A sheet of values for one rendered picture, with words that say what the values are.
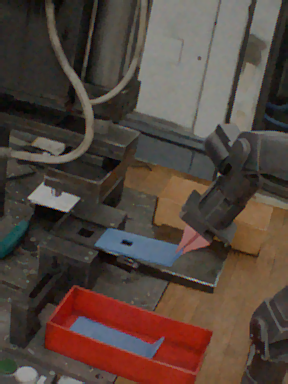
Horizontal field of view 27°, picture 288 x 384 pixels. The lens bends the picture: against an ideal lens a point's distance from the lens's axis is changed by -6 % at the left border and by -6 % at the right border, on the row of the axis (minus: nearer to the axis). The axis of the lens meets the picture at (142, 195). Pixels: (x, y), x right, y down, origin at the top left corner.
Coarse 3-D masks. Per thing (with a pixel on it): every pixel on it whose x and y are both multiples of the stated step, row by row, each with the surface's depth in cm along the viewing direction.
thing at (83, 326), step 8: (80, 320) 103; (88, 320) 103; (72, 328) 101; (80, 328) 101; (88, 328) 101; (96, 328) 102; (104, 328) 102; (104, 336) 100; (112, 336) 101; (120, 336) 101; (128, 336) 101; (112, 344) 99; (120, 344) 99; (128, 344) 100; (136, 344) 100; (144, 344) 100; (152, 344) 100; (160, 344) 97; (136, 352) 98; (144, 352) 98; (152, 352) 95
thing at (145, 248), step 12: (108, 228) 116; (108, 240) 112; (120, 240) 112; (132, 240) 113; (144, 240) 113; (156, 240) 114; (120, 252) 109; (132, 252) 109; (144, 252) 110; (156, 252) 110; (168, 252) 110; (180, 252) 106; (168, 264) 107
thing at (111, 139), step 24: (0, 120) 106; (24, 120) 105; (48, 120) 109; (72, 120) 110; (96, 120) 103; (72, 144) 104; (96, 144) 103; (120, 144) 102; (48, 168) 100; (72, 168) 101; (96, 168) 102; (120, 168) 107; (72, 192) 100; (96, 192) 99
